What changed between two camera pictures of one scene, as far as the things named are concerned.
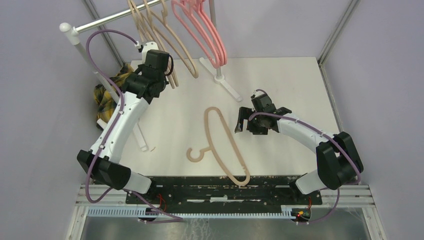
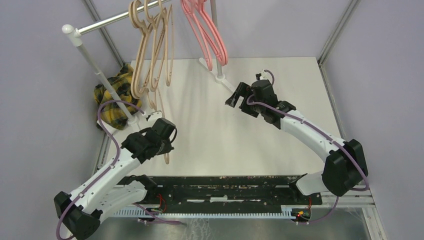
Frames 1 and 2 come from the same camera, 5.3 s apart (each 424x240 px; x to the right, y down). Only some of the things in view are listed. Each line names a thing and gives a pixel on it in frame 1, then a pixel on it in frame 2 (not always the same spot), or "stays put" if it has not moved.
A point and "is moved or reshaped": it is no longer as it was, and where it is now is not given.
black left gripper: (140, 66) → (167, 148)
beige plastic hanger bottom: (247, 175) → (166, 156)
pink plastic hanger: (193, 19) → (207, 30)
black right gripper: (244, 113) → (242, 89)
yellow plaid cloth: (105, 104) stays put
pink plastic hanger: (192, 6) → (196, 31)
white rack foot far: (220, 80) stays put
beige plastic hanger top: (196, 74) is moved or reshaped
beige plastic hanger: (161, 39) → (143, 25)
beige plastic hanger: (171, 70) is moved or reshaped
